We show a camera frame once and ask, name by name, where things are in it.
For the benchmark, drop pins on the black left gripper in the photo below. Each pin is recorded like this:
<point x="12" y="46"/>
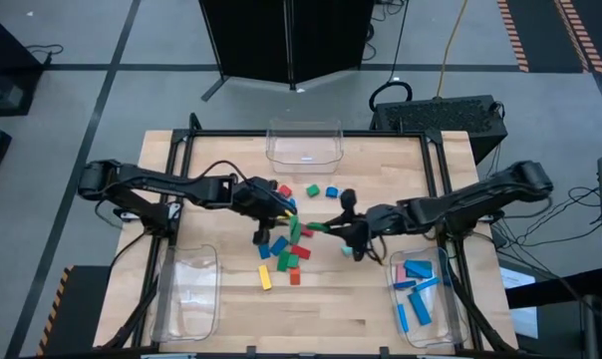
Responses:
<point x="256" y="199"/>

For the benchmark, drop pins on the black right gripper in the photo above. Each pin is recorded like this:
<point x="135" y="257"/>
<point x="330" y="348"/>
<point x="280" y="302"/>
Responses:
<point x="381" y="222"/>

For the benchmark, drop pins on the green long block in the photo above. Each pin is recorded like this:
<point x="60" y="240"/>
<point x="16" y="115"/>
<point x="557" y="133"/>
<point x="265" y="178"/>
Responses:
<point x="318" y="227"/>
<point x="295" y="229"/>

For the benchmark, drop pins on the light cyan half-cylinder block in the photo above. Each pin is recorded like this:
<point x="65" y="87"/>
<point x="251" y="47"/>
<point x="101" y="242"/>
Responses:
<point x="347" y="251"/>

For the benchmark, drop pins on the red half-cylinder block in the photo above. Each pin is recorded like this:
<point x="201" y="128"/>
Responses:
<point x="307" y="232"/>

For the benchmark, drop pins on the pink long block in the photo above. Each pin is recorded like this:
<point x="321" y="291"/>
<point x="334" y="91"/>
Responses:
<point x="400" y="272"/>

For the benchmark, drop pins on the blue long block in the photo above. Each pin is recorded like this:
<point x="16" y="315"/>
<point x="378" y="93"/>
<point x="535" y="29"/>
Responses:
<point x="419" y="308"/>
<point x="404" y="284"/>
<point x="418" y="271"/>
<point x="427" y="284"/>
<point x="403" y="318"/>

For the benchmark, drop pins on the teal long block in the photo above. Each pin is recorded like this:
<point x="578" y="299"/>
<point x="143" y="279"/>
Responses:
<point x="425" y="264"/>

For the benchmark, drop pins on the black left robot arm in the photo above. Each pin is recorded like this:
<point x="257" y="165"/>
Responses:
<point x="156" y="182"/>

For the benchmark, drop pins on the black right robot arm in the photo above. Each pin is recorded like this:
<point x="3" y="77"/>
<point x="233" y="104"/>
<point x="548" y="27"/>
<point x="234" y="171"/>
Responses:
<point x="480" y="194"/>

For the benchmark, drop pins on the red cube block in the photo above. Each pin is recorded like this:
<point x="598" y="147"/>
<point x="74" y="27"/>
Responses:
<point x="285" y="191"/>

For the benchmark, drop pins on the yellow cube block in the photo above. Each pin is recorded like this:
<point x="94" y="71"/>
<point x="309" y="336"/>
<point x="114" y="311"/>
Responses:
<point x="289" y="213"/>

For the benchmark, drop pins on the green cube block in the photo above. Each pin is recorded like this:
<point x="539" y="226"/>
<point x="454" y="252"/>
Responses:
<point x="313" y="190"/>

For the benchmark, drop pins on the clear plastic bin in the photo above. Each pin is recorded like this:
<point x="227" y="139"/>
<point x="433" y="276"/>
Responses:
<point x="186" y="294"/>
<point x="450" y="319"/>
<point x="304" y="149"/>

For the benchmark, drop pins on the orange triangular prism block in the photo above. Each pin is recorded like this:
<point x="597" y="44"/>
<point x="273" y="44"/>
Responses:
<point x="294" y="276"/>

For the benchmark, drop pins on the yellow long block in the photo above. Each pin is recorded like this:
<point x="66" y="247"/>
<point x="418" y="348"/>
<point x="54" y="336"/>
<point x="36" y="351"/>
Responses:
<point x="265" y="277"/>

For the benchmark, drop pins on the black perforated computer box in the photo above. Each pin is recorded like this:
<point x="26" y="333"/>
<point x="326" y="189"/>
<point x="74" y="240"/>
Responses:
<point x="440" y="117"/>

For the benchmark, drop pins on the black folding partition panel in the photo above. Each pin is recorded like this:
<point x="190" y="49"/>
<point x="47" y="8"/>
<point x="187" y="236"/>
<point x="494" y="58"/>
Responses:
<point x="251" y="40"/>

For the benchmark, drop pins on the white paper sheet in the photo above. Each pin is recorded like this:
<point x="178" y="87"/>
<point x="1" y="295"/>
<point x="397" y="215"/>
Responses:
<point x="517" y="284"/>

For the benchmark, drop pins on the black mat yellow hazard stripes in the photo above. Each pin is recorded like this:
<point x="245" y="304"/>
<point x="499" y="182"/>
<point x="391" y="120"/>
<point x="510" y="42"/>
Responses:
<point x="82" y="309"/>

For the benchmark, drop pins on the black mat orange hazard stripes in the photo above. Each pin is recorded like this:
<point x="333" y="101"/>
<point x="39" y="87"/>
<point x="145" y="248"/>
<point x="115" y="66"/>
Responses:
<point x="540" y="30"/>

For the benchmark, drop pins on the black table frame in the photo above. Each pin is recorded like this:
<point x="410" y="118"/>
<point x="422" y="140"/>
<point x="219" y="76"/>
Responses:
<point x="221" y="133"/>

